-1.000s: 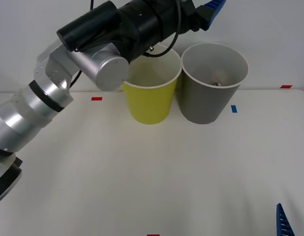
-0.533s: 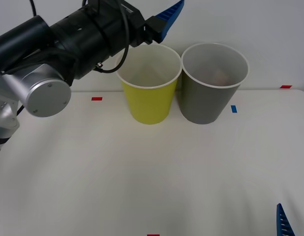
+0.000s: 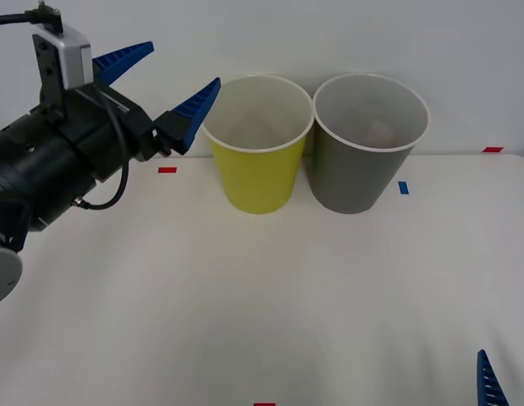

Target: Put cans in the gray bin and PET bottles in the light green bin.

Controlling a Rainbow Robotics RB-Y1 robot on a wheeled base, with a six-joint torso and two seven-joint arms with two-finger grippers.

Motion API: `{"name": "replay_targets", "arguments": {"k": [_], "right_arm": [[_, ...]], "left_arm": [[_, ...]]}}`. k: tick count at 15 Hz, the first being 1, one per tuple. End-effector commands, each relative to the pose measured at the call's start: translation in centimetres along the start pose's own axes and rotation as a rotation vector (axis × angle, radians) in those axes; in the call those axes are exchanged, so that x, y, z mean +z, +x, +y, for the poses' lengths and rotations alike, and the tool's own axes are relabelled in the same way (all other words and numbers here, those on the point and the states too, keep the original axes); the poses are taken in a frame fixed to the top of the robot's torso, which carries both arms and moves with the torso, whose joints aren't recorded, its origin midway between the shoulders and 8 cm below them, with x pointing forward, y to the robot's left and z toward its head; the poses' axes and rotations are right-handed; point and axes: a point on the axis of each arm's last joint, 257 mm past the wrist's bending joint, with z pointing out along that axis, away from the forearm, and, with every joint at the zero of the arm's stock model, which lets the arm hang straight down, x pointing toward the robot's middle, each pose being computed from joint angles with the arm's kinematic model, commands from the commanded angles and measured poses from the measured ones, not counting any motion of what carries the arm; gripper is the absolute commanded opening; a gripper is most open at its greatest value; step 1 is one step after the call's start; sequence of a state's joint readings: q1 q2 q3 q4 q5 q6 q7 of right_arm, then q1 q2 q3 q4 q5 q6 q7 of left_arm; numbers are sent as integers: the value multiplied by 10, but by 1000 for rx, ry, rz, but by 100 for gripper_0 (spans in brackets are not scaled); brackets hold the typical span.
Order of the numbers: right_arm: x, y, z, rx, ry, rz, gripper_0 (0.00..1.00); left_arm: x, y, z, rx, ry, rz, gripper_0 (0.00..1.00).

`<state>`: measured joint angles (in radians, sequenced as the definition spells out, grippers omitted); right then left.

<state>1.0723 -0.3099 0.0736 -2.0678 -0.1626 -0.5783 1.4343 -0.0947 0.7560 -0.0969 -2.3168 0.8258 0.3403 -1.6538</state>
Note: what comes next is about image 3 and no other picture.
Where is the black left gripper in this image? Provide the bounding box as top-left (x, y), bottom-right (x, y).
top-left (59, 41), bottom-right (222, 184)

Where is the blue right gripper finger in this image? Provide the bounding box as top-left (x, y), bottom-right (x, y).
top-left (476, 348), bottom-right (510, 406)

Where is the grey plastic bin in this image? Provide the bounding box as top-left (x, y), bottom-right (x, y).
top-left (312, 73), bottom-right (432, 215)

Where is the yellow-green plastic bin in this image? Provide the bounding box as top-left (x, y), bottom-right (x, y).
top-left (201, 74), bottom-right (316, 216)

